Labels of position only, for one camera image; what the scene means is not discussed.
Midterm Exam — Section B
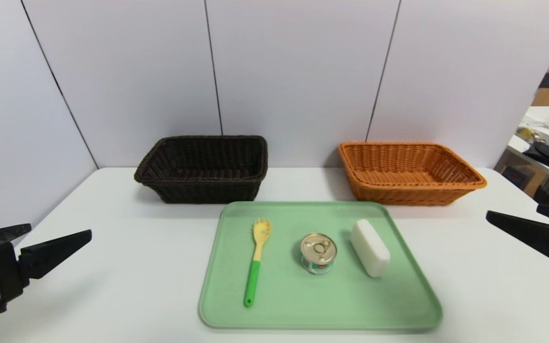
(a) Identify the yellow pasta spoon green handle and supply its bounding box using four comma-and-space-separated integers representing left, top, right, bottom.
244, 218, 272, 307

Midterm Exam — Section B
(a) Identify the white soap bar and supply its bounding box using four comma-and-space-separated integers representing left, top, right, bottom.
350, 219, 391, 278

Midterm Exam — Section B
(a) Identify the white background table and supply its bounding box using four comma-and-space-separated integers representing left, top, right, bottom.
506, 106, 549, 187

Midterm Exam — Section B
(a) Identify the brown box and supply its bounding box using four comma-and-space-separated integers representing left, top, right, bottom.
494, 151, 548, 199

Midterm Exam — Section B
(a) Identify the light green plastic tray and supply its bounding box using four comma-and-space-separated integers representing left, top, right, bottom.
199, 201, 443, 330

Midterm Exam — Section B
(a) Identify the small tin can pull tab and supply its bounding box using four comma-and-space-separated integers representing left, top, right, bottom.
300, 232, 337, 275

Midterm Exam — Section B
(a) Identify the dark brown wicker basket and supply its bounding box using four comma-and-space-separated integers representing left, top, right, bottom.
134, 136, 269, 204

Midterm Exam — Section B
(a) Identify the orange wicker basket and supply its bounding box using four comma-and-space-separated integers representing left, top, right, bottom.
338, 142, 488, 206

